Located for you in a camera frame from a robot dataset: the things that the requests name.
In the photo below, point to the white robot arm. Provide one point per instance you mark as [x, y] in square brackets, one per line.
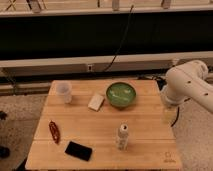
[188, 80]

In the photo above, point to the wooden table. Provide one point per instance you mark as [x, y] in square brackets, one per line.
[151, 143]

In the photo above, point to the green bowl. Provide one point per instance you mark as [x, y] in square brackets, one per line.
[120, 94]

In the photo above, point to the white rectangular block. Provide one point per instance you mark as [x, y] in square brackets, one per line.
[96, 102]

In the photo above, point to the white wall outlet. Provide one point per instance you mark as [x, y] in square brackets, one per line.
[89, 68]

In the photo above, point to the small white labelled bottle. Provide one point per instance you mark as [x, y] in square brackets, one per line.
[122, 137]

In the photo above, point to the red-brown oblong object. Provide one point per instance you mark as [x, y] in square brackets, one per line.
[54, 132]

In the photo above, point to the translucent plastic cup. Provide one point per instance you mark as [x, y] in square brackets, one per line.
[63, 90]

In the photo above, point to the black rectangular phone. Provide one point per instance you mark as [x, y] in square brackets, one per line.
[79, 151]

